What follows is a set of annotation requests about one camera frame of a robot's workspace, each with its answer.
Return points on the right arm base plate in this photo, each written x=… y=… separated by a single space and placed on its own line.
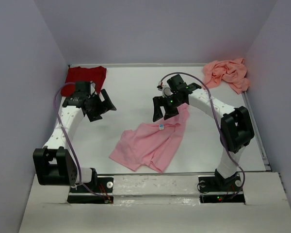
x=211 y=191

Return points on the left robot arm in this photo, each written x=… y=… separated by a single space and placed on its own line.
x=56 y=163

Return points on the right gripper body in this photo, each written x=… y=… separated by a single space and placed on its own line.
x=170 y=105

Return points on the salmon crumpled t-shirt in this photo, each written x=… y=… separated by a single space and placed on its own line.
x=232 y=72

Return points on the pink t-shirt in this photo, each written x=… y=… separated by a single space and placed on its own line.
x=152 y=145

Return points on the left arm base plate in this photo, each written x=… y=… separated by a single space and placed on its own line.
x=102 y=193

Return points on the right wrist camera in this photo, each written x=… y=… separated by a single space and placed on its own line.
x=165 y=89

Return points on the red folded t-shirt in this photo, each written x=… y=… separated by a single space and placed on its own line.
x=97 y=75

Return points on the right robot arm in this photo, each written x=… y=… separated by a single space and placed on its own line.
x=234 y=124

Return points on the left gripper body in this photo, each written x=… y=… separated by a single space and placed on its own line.
x=96 y=107

